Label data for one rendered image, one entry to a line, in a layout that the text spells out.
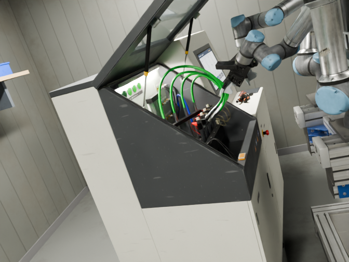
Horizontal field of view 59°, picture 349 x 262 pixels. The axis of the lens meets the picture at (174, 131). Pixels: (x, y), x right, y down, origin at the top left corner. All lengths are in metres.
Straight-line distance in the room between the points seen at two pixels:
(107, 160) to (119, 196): 0.21
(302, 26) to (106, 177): 1.17
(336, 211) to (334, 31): 1.40
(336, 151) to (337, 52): 0.41
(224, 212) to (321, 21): 0.92
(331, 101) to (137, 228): 1.16
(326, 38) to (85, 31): 2.92
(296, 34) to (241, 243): 1.00
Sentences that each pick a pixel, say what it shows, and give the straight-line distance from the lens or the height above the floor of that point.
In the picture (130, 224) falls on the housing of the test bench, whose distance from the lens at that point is 1.81.
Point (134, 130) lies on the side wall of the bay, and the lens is 1.49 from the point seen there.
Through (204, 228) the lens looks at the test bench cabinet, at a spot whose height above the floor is 0.65.
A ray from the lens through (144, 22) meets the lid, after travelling 1.33.
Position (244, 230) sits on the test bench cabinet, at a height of 0.63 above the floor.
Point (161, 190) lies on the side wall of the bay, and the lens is 1.59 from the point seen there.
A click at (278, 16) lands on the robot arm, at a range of 1.63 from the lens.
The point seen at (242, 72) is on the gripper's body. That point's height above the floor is 1.32.
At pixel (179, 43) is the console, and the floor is 1.52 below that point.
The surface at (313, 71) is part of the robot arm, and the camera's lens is 1.87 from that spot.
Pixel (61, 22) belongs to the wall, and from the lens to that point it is 3.87.
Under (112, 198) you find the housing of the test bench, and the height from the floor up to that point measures 0.87.
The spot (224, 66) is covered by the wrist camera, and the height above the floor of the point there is 1.37.
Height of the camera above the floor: 1.58
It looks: 16 degrees down
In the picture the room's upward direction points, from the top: 17 degrees counter-clockwise
